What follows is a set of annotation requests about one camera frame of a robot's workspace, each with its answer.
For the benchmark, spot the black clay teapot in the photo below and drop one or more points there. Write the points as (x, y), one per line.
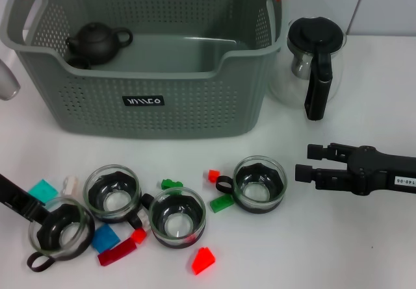
(94, 42)

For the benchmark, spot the teal toy brick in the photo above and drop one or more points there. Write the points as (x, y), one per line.
(42, 190)

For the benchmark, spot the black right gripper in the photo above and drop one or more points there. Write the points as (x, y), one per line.
(377, 172)

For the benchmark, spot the red sloped toy brick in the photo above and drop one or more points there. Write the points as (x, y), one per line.
(203, 262)

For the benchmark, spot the dark red long brick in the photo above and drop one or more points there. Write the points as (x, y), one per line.
(117, 252)

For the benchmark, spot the green toy brick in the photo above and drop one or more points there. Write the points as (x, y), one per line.
(221, 203)
(170, 183)

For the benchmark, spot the small orange-red toy brick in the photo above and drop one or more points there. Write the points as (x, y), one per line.
(139, 236)

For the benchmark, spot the pale pink toy brick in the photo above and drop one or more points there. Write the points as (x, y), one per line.
(71, 185)

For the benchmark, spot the small red white brick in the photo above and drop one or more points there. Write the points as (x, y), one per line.
(213, 175)

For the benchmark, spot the glass carafe black lid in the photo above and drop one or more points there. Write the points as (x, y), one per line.
(317, 35)

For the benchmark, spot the grey perforated storage bin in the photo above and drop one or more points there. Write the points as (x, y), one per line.
(195, 107)

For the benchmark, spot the blue toy brick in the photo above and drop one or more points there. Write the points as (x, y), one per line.
(104, 237)

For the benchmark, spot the clear white toy brick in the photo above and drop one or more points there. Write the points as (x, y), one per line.
(145, 221)

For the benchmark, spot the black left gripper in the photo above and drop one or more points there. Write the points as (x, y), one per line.
(4, 190)

